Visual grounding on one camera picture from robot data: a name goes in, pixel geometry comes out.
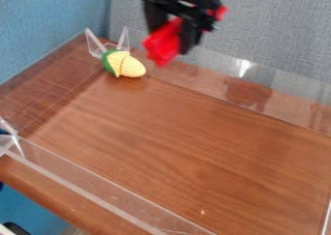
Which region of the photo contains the red plastic block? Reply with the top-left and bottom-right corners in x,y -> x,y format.
141,0 -> 230,68

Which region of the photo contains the clear acrylic back barrier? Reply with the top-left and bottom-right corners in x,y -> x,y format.
84,28 -> 331,136

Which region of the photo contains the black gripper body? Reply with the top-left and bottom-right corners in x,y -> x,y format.
141,0 -> 223,31

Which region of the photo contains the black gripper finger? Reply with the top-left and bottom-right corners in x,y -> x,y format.
179,19 -> 201,55
144,1 -> 168,33

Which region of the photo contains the yellow toy corn cob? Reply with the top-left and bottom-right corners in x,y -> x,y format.
101,49 -> 145,77

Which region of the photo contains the clear acrylic front barrier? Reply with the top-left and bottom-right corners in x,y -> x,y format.
0,116 -> 216,235

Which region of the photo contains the clear acrylic barrier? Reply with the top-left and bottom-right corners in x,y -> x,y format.
84,28 -> 331,136
0,116 -> 216,235

